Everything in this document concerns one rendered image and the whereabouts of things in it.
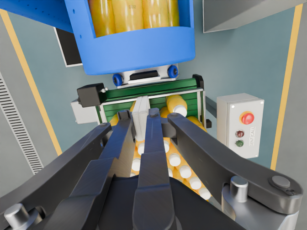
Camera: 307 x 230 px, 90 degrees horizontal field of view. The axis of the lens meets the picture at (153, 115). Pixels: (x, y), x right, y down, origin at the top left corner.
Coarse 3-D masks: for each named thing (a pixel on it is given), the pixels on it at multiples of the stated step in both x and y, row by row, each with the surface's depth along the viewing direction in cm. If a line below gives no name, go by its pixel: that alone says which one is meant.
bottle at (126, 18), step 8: (112, 0) 32; (120, 0) 31; (128, 0) 31; (136, 0) 31; (112, 8) 33; (120, 8) 31; (128, 8) 31; (136, 8) 32; (120, 16) 32; (128, 16) 32; (136, 16) 32; (120, 24) 33; (128, 24) 33; (136, 24) 33
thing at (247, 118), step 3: (246, 114) 45; (249, 114) 45; (252, 114) 45; (243, 117) 45; (246, 117) 45; (249, 117) 45; (252, 117) 45; (243, 120) 45; (246, 120) 45; (249, 120) 45; (252, 120) 45; (243, 123) 46; (246, 123) 46; (249, 123) 46
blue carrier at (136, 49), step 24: (72, 0) 28; (192, 0) 34; (72, 24) 31; (192, 24) 35; (96, 48) 29; (120, 48) 27; (144, 48) 27; (168, 48) 29; (192, 48) 34; (96, 72) 31; (120, 72) 30
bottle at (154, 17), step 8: (144, 0) 34; (152, 0) 33; (160, 0) 34; (144, 8) 34; (152, 8) 34; (160, 8) 34; (144, 16) 35; (152, 16) 34; (160, 16) 35; (168, 16) 37; (144, 24) 36; (152, 24) 35; (160, 24) 35; (168, 24) 36
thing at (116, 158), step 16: (128, 112) 14; (128, 128) 12; (112, 144) 10; (128, 144) 11; (96, 160) 8; (112, 160) 7; (128, 160) 11; (96, 176) 6; (112, 176) 7; (128, 176) 10; (80, 192) 6; (96, 192) 6; (64, 208) 5; (80, 208) 5; (96, 208) 5; (48, 224) 4; (64, 224) 4; (80, 224) 4; (96, 224) 5
